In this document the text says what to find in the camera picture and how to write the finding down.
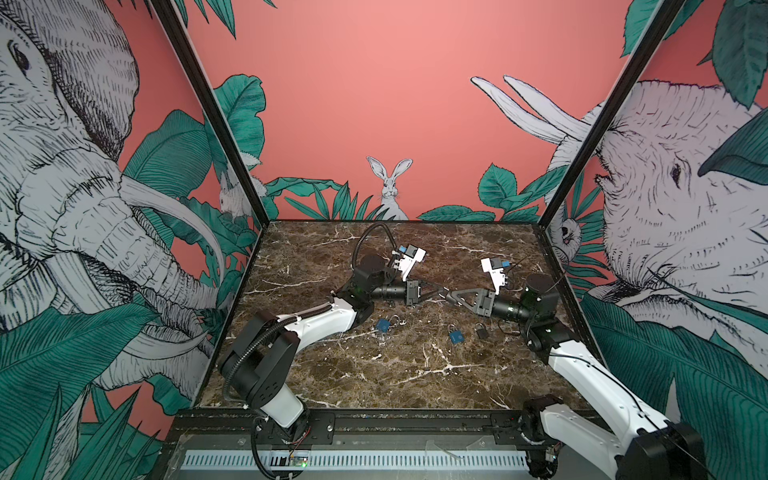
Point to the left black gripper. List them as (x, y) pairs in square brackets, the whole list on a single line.
[(414, 288)]

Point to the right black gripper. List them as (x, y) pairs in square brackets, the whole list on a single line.
[(487, 301)]

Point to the blue padlock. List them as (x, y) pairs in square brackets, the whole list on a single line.
[(455, 337), (383, 325)]

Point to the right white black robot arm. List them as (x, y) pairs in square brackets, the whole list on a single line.
[(638, 442)]

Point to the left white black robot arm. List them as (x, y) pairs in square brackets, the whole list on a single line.
[(258, 362)]

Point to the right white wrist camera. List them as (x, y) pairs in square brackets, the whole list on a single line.
[(497, 269)]

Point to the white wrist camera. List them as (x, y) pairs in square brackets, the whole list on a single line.
[(497, 269), (406, 257)]

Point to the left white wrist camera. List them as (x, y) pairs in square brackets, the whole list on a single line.
[(406, 257)]

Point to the black front mounting rail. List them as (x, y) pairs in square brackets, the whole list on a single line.
[(328, 424)]

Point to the white slotted cable duct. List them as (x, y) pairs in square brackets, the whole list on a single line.
[(349, 460)]

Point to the right black frame post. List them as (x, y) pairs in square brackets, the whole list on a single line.
[(656, 28)]

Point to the black frame post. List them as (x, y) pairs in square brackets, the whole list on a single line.
[(656, 28), (175, 31)]

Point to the left black frame post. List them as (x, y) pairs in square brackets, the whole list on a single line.
[(175, 31)]

